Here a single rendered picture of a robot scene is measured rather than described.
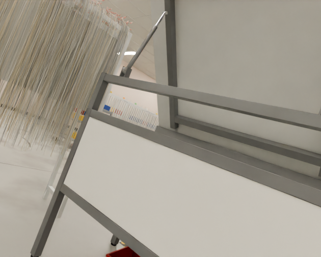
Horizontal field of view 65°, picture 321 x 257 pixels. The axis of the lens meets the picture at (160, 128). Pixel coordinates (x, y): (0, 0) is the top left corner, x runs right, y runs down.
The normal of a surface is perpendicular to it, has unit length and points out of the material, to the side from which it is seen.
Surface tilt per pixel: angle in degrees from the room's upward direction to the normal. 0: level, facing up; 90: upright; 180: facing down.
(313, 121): 90
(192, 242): 90
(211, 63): 127
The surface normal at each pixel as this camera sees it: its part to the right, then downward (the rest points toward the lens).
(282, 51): -0.66, 0.36
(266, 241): -0.57, -0.25
